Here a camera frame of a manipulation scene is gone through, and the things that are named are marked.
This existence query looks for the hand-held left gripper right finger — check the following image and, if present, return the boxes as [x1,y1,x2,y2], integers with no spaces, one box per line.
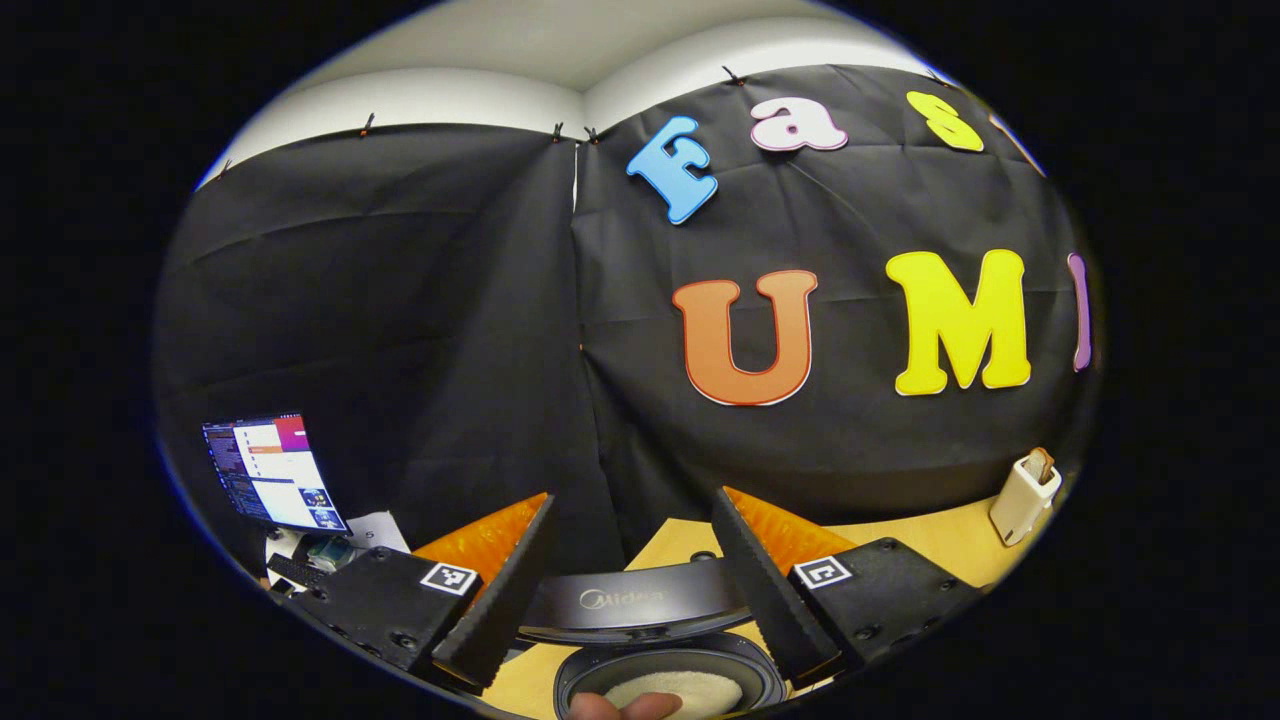
[710,487,983,691]

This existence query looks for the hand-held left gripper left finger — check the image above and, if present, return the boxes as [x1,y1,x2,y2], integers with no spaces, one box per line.
[285,492,558,693]

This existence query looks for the white rice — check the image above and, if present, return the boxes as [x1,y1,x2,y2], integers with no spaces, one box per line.
[603,670,744,720]

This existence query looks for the dark grey rice cooker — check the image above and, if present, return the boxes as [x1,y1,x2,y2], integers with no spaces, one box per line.
[505,550,791,720]

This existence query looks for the white side table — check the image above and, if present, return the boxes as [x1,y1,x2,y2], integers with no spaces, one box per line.
[262,512,411,591]

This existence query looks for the black keyboard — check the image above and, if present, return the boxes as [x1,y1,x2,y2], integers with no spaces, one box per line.
[265,553,331,589]

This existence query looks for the computer monitor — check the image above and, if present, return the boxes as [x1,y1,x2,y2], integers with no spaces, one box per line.
[202,413,349,533]

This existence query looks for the white toaster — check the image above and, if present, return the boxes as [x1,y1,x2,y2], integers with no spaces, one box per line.
[990,455,1063,547]

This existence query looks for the black backdrop cloth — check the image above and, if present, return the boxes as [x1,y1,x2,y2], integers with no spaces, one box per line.
[155,65,1101,581]

